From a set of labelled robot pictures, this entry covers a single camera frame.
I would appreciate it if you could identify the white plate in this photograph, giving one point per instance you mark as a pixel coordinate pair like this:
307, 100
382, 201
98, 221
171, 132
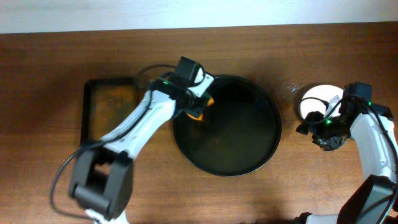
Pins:
317, 98

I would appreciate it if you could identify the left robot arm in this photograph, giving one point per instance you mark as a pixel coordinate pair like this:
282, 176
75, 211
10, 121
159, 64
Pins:
101, 181

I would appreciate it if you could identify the orange green sponge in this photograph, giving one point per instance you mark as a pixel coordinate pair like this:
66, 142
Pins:
197, 114

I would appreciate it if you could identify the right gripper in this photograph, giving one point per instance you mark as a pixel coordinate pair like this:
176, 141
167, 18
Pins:
325, 140

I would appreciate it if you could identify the round black tray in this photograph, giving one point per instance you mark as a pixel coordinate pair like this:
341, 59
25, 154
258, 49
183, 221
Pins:
238, 134

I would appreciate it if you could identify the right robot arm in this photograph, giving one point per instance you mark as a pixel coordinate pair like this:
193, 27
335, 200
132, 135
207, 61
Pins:
377, 195

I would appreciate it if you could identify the black rectangular tray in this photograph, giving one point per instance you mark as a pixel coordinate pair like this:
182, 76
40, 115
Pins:
106, 103

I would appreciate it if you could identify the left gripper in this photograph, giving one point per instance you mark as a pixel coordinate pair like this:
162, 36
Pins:
196, 105

